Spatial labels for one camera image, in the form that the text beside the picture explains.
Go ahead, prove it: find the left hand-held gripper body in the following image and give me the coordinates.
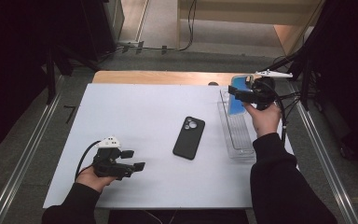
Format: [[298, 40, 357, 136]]
[[91, 135, 137, 182]]

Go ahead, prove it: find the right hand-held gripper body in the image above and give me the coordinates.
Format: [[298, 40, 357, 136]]
[[238, 69, 294, 112]]

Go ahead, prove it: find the blue phone case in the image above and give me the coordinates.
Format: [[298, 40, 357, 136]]
[[227, 74, 256, 117]]

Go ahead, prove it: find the clear plastic tray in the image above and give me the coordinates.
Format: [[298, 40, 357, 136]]
[[217, 88, 257, 161]]

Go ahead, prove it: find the black phone case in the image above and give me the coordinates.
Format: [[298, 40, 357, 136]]
[[172, 116, 206, 161]]

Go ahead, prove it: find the person's left hand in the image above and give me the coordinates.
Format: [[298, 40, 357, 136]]
[[75, 166, 118, 194]]

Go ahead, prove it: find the person's right hand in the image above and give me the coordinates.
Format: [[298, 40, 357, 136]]
[[243, 102, 282, 139]]

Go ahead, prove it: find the white board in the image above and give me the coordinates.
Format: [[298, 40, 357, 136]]
[[42, 83, 295, 209]]

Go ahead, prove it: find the black metal stand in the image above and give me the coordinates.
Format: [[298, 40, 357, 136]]
[[258, 50, 313, 110], [43, 46, 102, 105]]

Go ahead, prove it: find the wooden table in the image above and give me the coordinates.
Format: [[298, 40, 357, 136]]
[[91, 70, 264, 87]]

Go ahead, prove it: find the person's dark clothing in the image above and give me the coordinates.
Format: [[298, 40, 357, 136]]
[[107, 209, 250, 224]]

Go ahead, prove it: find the light wooden furniture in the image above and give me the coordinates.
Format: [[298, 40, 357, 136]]
[[176, 0, 325, 56]]

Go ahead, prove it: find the black curtain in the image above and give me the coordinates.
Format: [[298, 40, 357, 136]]
[[0, 0, 120, 157], [287, 0, 358, 167]]

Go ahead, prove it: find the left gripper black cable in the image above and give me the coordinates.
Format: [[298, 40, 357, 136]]
[[74, 140, 101, 182]]

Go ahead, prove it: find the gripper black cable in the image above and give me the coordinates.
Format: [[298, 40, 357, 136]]
[[74, 140, 101, 182], [260, 78, 289, 147]]

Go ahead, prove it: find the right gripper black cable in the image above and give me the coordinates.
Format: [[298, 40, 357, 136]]
[[260, 78, 289, 147]]

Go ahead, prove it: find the bundle of black cables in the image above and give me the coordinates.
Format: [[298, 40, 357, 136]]
[[281, 91, 303, 124]]

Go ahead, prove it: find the hanging black cable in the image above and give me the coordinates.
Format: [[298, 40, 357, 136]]
[[178, 0, 199, 52]]

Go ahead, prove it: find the metal floor rail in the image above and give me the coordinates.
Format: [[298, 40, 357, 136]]
[[290, 90, 358, 224], [0, 91, 63, 224]]

